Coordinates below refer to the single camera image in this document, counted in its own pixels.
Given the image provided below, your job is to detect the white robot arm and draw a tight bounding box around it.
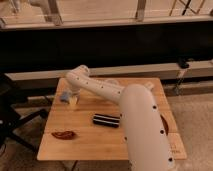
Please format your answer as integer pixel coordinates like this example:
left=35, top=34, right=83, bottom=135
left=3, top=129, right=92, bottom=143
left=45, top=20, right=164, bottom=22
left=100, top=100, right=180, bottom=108
left=66, top=65, right=177, bottom=171

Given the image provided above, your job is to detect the brown ceramic plate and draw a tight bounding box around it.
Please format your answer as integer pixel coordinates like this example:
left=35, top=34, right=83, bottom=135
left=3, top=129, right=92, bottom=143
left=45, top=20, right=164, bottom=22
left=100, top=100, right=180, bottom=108
left=161, top=115, right=169, bottom=135

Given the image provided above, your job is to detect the wooden table board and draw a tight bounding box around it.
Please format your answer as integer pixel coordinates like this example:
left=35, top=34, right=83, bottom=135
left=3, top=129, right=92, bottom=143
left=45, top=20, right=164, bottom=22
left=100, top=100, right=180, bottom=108
left=36, top=77, right=188, bottom=162

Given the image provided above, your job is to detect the black striped object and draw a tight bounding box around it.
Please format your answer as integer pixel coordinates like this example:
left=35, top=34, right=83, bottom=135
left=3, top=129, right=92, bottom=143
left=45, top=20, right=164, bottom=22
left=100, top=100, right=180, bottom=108
left=93, top=114, right=120, bottom=128

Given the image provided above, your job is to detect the dark red chili pepper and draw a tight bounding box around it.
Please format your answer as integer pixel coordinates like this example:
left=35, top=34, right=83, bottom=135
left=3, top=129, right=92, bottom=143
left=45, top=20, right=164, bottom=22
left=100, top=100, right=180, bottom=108
left=52, top=131, right=75, bottom=140

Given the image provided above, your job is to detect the black chair base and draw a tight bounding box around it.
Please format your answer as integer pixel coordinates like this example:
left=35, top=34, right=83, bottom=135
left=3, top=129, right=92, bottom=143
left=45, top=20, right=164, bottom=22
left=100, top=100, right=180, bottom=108
left=0, top=73, right=48, bottom=152

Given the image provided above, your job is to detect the white crumpled object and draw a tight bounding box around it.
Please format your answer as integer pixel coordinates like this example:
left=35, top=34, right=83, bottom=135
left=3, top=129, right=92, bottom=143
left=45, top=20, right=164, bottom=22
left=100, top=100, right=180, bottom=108
left=144, top=82, right=154, bottom=90

